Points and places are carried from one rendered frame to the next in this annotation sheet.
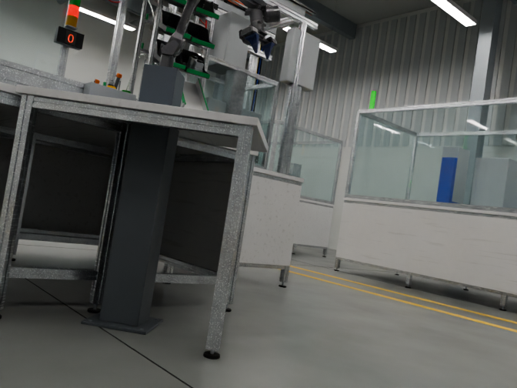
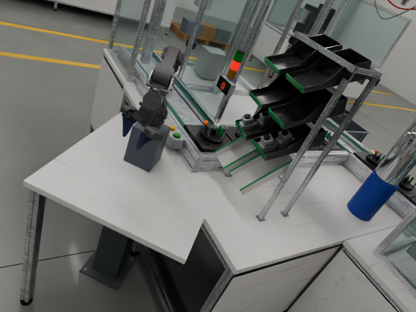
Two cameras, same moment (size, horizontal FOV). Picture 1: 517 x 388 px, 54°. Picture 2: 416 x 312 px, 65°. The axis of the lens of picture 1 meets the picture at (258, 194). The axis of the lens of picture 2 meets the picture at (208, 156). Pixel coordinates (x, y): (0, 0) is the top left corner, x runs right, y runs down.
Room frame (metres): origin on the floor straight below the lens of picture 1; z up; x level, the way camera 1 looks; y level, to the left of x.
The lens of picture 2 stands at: (2.35, -0.87, 1.83)
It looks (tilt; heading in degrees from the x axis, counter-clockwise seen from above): 31 degrees down; 88
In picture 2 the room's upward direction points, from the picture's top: 24 degrees clockwise
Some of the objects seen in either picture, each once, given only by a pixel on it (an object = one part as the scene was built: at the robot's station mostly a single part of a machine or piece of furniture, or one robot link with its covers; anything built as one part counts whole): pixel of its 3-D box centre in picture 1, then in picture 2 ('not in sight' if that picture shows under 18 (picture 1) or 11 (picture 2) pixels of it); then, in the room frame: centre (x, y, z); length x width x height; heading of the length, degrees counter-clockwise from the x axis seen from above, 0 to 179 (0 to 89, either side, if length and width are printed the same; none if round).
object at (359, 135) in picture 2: not in sight; (330, 124); (3.53, 2.57, 0.73); 0.62 x 0.42 x 0.23; 130
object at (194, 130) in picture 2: not in sight; (210, 138); (2.37, 0.77, 0.96); 0.24 x 0.24 x 0.02; 40
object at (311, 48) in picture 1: (293, 104); not in sight; (3.92, -0.17, 1.42); 0.30 x 0.09 x 1.13; 130
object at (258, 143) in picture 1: (160, 123); (150, 166); (2.14, 0.46, 0.84); 0.90 x 0.70 x 0.03; 86
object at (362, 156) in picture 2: not in sight; (378, 157); (3.57, 1.43, 1.01); 0.24 x 0.24 x 0.13; 40
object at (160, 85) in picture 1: (161, 94); (147, 143); (2.09, 0.47, 0.96); 0.14 x 0.14 x 0.20; 86
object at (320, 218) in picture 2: (70, 125); (259, 153); (2.71, 1.06, 0.84); 1.50 x 1.41 x 0.03; 130
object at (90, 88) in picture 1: (109, 95); (169, 133); (2.15, 0.70, 0.93); 0.21 x 0.07 x 0.06; 130
